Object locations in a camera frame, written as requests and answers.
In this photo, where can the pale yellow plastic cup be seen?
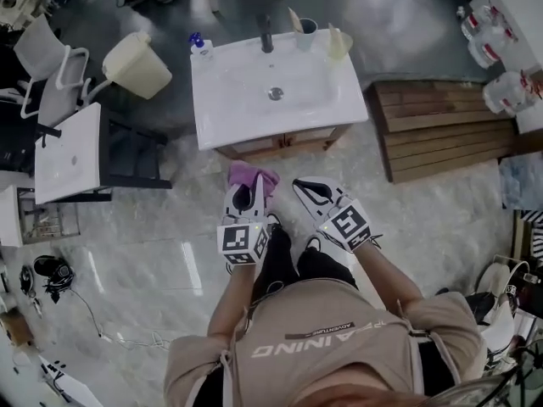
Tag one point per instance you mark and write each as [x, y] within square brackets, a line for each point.
[341, 51]

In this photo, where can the small flat cardboard box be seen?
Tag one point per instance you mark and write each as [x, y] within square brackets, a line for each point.
[17, 329]

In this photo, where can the cream plastic trash bin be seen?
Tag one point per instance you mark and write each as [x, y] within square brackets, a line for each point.
[136, 68]

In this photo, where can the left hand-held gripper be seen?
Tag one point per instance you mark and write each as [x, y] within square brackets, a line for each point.
[237, 242]

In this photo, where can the brown wooden vanity cabinet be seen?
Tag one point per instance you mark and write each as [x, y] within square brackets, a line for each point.
[271, 153]

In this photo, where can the slatted wooden platform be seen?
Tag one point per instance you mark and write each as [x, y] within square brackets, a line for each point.
[441, 134]

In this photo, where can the person's black trousers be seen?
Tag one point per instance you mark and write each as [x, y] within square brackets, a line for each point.
[280, 261]

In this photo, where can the grey plastic cup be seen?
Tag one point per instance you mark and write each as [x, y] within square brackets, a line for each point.
[307, 34]

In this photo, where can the pack of clear water bottles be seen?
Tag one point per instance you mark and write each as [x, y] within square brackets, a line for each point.
[513, 91]
[488, 36]

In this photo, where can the black white sneaker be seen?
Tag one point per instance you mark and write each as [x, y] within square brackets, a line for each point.
[313, 243]
[275, 219]

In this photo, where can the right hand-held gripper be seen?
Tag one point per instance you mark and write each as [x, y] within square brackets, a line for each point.
[345, 227]

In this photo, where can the purple cloth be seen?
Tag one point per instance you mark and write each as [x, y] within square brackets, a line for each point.
[246, 174]

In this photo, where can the white panel with black marks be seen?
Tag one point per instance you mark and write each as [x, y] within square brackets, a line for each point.
[72, 388]

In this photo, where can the small bottle blue cap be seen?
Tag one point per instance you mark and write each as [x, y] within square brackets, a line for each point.
[199, 47]

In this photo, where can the white rectangular sink top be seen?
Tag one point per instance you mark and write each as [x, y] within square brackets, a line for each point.
[68, 155]

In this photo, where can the black white striped fabric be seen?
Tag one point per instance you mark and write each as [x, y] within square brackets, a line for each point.
[532, 227]

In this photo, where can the beige pointed stick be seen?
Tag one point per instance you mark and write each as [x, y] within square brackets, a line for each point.
[335, 36]
[295, 19]

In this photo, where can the person's beige t-shirt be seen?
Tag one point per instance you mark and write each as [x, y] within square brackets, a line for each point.
[331, 333]

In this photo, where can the blue white patterned mat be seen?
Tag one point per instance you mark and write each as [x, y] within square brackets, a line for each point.
[522, 180]

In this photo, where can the black slim bottle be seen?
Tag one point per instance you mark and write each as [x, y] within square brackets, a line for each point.
[266, 34]

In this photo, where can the white mesh office chair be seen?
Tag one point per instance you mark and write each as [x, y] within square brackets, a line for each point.
[51, 66]

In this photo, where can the person's right forearm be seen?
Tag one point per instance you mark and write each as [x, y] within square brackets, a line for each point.
[390, 278]

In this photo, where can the short black faucet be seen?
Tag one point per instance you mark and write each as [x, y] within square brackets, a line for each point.
[50, 132]

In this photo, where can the person's left forearm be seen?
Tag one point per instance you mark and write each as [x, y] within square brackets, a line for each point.
[231, 303]

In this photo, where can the brown wooden cabinet door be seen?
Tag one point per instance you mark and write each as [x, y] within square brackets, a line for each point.
[311, 135]
[259, 141]

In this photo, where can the black round electronic device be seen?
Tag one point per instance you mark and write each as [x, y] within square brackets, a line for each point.
[55, 269]

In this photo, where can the black frame side table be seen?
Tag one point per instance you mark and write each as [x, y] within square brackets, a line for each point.
[136, 182]

